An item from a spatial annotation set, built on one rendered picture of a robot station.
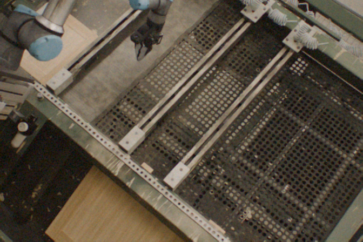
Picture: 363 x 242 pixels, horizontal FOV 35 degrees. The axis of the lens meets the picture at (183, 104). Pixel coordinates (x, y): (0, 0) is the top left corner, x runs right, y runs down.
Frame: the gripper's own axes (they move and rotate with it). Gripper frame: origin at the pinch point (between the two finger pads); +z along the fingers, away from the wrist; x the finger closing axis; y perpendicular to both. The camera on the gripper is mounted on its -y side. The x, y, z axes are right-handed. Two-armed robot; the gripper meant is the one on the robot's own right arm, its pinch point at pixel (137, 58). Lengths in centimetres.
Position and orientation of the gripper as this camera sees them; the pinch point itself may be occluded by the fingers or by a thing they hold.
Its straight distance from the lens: 260.1
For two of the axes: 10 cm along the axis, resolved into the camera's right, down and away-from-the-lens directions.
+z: -3.5, 7.7, 5.3
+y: 5.9, -2.6, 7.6
